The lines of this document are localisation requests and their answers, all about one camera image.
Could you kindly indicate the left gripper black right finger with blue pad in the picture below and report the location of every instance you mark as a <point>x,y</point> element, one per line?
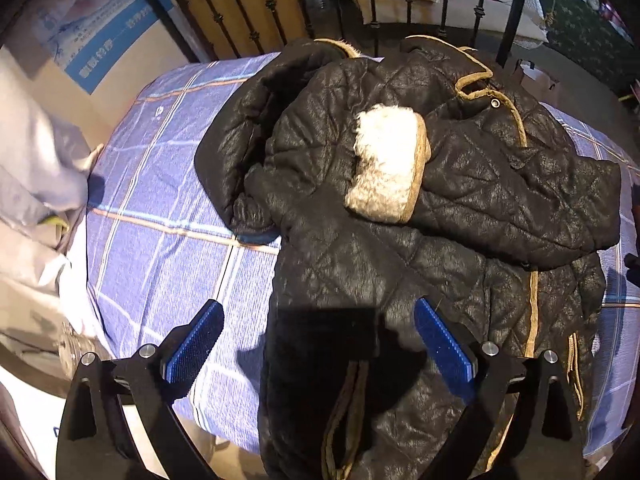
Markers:
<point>543,440</point>

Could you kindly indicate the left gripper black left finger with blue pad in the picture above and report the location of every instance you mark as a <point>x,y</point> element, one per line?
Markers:
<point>95,441</point>

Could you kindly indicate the black quilted jacket tan trim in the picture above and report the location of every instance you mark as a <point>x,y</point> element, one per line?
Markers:
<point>505,237</point>

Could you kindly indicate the grey white crumpled clothes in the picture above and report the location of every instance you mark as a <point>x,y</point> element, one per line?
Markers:
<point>47,316</point>

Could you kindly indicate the blue plaid bed sheet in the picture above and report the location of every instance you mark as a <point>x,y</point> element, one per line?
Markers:
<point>156,249</point>

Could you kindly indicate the small cardboard box on floor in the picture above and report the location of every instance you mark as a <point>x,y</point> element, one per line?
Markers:
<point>537,82</point>

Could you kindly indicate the cardboard box blue label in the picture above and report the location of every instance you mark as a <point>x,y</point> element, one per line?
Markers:
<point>85,61</point>

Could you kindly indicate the green patterned cloth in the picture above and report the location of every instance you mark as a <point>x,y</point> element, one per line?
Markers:
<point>588,39</point>

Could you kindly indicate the black iron bed footboard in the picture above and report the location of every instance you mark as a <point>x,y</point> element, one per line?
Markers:
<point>211,30</point>

